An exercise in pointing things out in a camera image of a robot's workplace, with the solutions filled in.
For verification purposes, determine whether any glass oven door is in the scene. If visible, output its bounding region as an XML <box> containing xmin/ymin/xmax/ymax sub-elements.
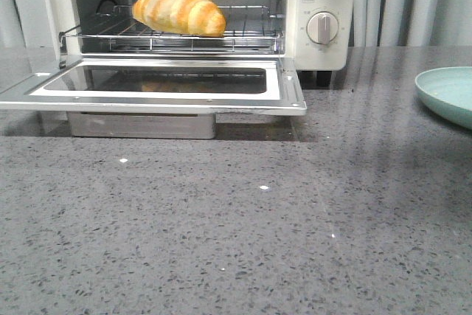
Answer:
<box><xmin>1</xmin><ymin>58</ymin><xmax>307</xmax><ymax>116</ymax></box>

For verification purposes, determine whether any golden croissant bread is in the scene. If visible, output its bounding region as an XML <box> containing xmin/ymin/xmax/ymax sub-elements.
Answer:
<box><xmin>132</xmin><ymin>0</ymin><xmax>226</xmax><ymax>38</ymax></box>

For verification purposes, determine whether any lower oven control knob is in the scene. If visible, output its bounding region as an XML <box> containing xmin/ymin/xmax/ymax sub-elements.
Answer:
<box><xmin>307</xmin><ymin>12</ymin><xmax>339</xmax><ymax>45</ymax></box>

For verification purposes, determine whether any white curtain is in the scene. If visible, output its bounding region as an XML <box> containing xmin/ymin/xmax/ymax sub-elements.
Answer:
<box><xmin>1</xmin><ymin>0</ymin><xmax>471</xmax><ymax>48</ymax></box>

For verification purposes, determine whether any light green plate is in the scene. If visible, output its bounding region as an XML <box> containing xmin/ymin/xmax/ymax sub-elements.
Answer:
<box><xmin>415</xmin><ymin>66</ymin><xmax>471</xmax><ymax>129</ymax></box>

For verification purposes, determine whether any wire oven rack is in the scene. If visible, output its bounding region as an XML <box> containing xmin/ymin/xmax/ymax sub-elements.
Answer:
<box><xmin>59</xmin><ymin>5</ymin><xmax>284</xmax><ymax>69</ymax></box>

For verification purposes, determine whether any metal door handle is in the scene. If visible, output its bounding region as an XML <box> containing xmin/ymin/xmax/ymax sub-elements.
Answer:
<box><xmin>67</xmin><ymin>112</ymin><xmax>216</xmax><ymax>139</ymax></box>

